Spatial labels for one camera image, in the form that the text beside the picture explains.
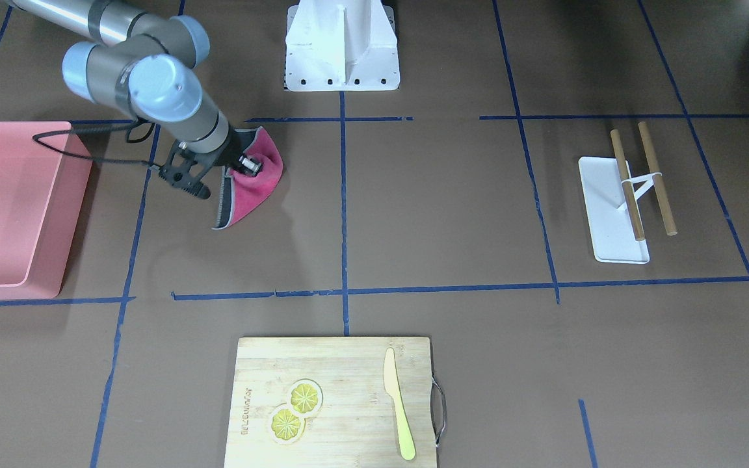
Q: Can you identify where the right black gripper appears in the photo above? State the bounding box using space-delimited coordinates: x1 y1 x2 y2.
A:
179 127 253 175

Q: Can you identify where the pink grey cleaning cloth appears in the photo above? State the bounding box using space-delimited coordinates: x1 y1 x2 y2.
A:
214 125 283 230

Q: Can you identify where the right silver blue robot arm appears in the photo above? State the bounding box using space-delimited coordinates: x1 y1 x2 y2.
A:
9 1 262 175

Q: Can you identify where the pink plastic bin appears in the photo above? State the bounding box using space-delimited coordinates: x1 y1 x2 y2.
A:
0 121 92 300

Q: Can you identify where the lemon slice near knife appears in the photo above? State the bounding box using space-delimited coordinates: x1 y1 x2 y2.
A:
287 378 324 419

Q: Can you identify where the lemon slice near logo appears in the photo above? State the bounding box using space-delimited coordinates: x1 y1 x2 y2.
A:
268 405 307 445

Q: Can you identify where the bamboo cutting board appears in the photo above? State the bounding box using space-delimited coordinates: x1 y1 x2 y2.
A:
223 337 439 467

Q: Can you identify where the yellow plastic knife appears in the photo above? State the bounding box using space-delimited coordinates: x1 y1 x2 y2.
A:
382 348 416 460

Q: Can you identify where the white towel rack tray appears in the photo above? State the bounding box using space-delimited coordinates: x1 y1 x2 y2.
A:
579 156 650 265

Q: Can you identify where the inner wooden rack rod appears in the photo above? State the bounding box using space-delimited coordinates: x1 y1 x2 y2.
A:
610 129 646 242

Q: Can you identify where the wooden rack rod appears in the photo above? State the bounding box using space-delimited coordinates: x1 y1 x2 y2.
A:
610 129 646 242
637 122 678 236

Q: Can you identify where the outer wooden rack rod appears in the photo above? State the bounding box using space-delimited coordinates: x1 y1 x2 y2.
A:
637 122 678 236

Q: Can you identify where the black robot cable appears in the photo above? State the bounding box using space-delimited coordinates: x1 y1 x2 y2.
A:
32 121 161 167

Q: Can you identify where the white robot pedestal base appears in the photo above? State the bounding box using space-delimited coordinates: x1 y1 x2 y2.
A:
283 1 401 92

